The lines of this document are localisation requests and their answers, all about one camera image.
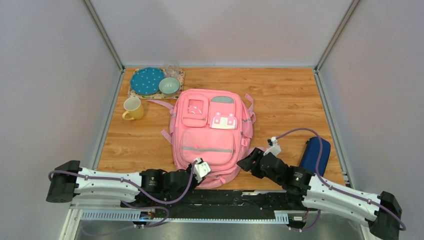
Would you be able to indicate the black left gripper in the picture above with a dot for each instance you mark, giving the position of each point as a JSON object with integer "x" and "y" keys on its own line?
{"x": 195, "y": 184}

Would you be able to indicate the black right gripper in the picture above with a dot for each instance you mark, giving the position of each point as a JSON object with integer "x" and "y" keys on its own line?
{"x": 246, "y": 164}

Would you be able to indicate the pink backpack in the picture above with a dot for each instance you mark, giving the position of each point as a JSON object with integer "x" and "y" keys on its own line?
{"x": 214, "y": 125}

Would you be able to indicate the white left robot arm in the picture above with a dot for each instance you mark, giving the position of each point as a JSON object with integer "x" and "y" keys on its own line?
{"x": 70, "y": 181}

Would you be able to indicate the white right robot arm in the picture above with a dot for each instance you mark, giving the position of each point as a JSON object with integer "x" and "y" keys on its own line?
{"x": 381, "y": 213}

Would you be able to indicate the blue zip pencil case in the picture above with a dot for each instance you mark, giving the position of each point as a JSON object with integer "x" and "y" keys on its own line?
{"x": 311, "y": 153}

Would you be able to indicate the yellow mug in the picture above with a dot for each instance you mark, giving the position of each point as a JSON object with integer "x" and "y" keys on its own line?
{"x": 134, "y": 109}

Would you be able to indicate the floral tray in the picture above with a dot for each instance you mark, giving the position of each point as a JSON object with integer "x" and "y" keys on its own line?
{"x": 159, "y": 95}

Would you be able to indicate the light green bowl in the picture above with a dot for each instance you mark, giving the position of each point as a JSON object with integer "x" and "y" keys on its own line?
{"x": 169, "y": 86}

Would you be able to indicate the blue dotted plate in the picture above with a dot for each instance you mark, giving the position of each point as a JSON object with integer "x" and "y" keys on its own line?
{"x": 146, "y": 81}

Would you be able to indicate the clear drinking glass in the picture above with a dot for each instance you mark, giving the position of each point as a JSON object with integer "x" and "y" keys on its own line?
{"x": 172, "y": 69}

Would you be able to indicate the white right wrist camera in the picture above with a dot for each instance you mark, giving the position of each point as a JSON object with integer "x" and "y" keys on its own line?
{"x": 273, "y": 147}

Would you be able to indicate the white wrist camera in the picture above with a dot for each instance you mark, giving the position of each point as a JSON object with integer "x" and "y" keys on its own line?
{"x": 201, "y": 169}
{"x": 273, "y": 147}

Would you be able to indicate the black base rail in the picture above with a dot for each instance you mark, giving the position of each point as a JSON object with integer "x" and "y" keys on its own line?
{"x": 234, "y": 206}

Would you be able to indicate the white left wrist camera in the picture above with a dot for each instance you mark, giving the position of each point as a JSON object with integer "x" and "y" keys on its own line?
{"x": 201, "y": 169}

